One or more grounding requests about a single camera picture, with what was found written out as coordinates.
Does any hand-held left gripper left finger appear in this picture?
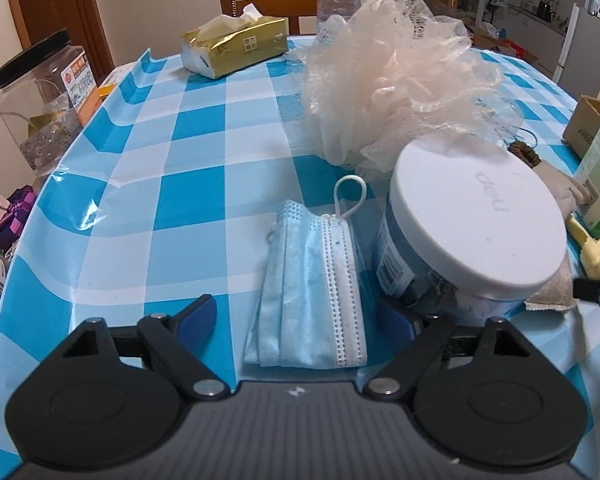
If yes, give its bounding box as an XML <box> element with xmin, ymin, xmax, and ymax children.
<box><xmin>60</xmin><ymin>294</ymin><xmax>231</xmax><ymax>401</ymax></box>

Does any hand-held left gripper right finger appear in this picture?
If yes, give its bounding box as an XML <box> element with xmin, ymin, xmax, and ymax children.
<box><xmin>364</xmin><ymin>297</ymin><xmax>535</xmax><ymax>402</ymax></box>

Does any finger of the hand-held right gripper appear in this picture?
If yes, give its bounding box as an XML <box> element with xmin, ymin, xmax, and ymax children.
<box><xmin>572</xmin><ymin>276</ymin><xmax>600</xmax><ymax>333</ymax></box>

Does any blue face mask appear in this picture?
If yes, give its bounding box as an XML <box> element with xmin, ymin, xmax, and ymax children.
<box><xmin>243</xmin><ymin>176</ymin><xmax>368</xmax><ymax>368</ymax></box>

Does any cardboard box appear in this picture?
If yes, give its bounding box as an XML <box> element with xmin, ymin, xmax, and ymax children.
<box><xmin>562</xmin><ymin>95</ymin><xmax>600</xmax><ymax>161</ymax></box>

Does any pink mesh bath loofah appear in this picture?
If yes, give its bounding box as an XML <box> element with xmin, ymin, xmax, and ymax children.
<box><xmin>300</xmin><ymin>0</ymin><xmax>523</xmax><ymax>181</ymax></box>

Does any yellow plush toy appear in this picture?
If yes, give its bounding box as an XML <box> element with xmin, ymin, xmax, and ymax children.
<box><xmin>566</xmin><ymin>215</ymin><xmax>600</xmax><ymax>281</ymax></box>

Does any beige cloth pouch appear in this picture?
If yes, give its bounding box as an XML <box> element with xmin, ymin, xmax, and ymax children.
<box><xmin>525</xmin><ymin>160</ymin><xmax>588</xmax><ymax>316</ymax></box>

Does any blue jar with white lid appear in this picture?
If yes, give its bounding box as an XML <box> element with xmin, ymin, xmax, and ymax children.
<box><xmin>376</xmin><ymin>137</ymin><xmax>567</xmax><ymax>333</ymax></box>

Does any brown fuzzy ornament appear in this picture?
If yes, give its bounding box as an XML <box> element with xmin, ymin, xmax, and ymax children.
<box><xmin>510</xmin><ymin>141</ymin><xmax>543</xmax><ymax>168</ymax></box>

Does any blue white checked tablecloth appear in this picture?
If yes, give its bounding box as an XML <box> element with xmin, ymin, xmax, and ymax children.
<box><xmin>0</xmin><ymin>35</ymin><xmax>600</xmax><ymax>480</ymax></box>

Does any purple basket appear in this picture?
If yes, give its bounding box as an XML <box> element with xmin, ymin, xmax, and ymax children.
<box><xmin>0</xmin><ymin>185</ymin><xmax>36</xmax><ymax>251</ymax></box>

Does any grey refrigerator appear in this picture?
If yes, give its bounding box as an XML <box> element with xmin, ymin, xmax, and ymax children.
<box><xmin>552</xmin><ymin>2</ymin><xmax>600</xmax><ymax>106</ymax></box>

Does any clear jar with black lid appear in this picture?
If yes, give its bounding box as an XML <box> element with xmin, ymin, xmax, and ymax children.
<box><xmin>0</xmin><ymin>30</ymin><xmax>103</xmax><ymax>177</ymax></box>

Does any gold tissue pack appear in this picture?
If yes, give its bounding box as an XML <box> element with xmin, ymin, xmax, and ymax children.
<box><xmin>181</xmin><ymin>4</ymin><xmax>290</xmax><ymax>80</ymax></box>

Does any brown wooden door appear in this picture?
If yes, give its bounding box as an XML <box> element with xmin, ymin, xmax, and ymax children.
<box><xmin>2</xmin><ymin>0</ymin><xmax>116</xmax><ymax>68</ymax></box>

